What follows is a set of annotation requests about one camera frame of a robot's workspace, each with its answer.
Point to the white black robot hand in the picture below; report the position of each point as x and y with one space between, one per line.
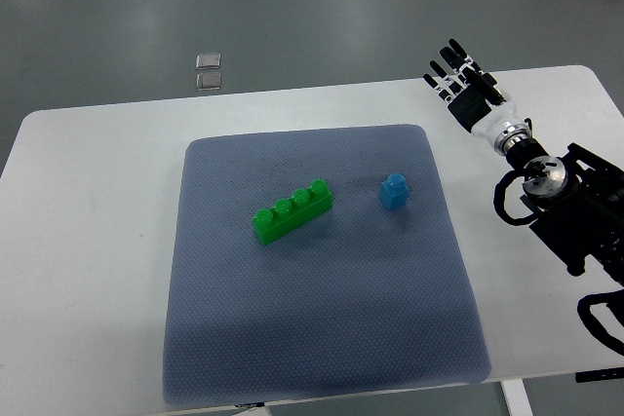
472 97

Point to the blue toy block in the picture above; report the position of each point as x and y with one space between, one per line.
394 191

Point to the blue-grey textured mat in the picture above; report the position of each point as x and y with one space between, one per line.
360 298

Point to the green four-stud toy brick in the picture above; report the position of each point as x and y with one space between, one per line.
287 214

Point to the lower metal floor plate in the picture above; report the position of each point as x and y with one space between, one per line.
208 81

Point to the metal floor plate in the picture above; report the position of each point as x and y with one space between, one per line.
208 81
206 61

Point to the upper metal floor plate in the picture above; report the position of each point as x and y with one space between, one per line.
206 61

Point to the black table control panel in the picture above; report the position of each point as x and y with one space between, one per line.
599 375

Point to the white table leg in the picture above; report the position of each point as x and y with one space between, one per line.
516 398

